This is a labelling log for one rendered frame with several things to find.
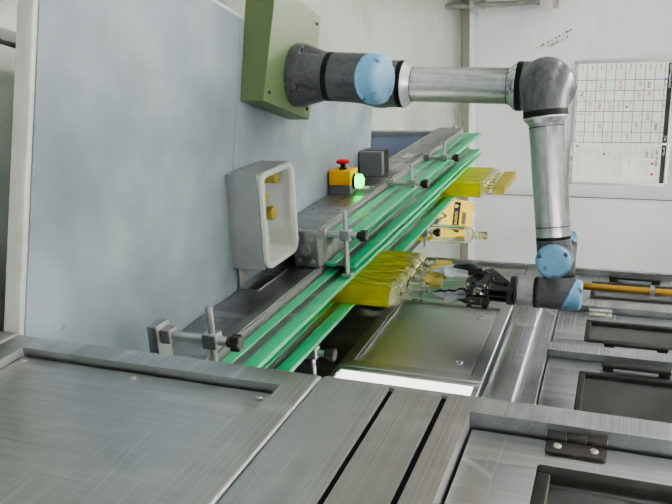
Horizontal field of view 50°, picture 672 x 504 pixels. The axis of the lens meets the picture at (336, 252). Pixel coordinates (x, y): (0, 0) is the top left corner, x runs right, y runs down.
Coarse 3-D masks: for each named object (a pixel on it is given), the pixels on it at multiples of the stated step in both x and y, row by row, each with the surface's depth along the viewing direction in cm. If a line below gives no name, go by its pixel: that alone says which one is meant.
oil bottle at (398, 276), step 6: (366, 270) 188; (372, 270) 188; (360, 276) 185; (366, 276) 184; (372, 276) 184; (378, 276) 183; (384, 276) 183; (390, 276) 183; (396, 276) 183; (402, 276) 183; (408, 276) 184; (402, 282) 181; (408, 282) 182; (408, 288) 182
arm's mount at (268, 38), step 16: (256, 0) 164; (272, 0) 162; (288, 0) 168; (256, 16) 164; (272, 16) 162; (288, 16) 170; (304, 16) 177; (256, 32) 164; (272, 32) 163; (288, 32) 171; (304, 32) 179; (256, 48) 164; (272, 48) 164; (288, 48) 172; (256, 64) 164; (272, 64) 165; (256, 80) 164; (272, 80) 166; (256, 96) 164; (272, 96) 167; (272, 112) 180; (288, 112) 178; (304, 112) 185
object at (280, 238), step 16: (288, 176) 174; (272, 192) 176; (288, 192) 175; (288, 208) 176; (272, 224) 179; (288, 224) 177; (272, 240) 180; (288, 240) 179; (272, 256) 171; (288, 256) 174
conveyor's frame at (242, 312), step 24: (432, 144) 298; (408, 168) 254; (312, 216) 194; (336, 216) 193; (288, 264) 186; (264, 288) 170; (288, 288) 169; (216, 312) 157; (240, 312) 156; (264, 312) 156
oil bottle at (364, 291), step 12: (348, 288) 180; (360, 288) 179; (372, 288) 178; (384, 288) 177; (396, 288) 176; (336, 300) 182; (348, 300) 181; (360, 300) 180; (372, 300) 179; (384, 300) 178; (396, 300) 177
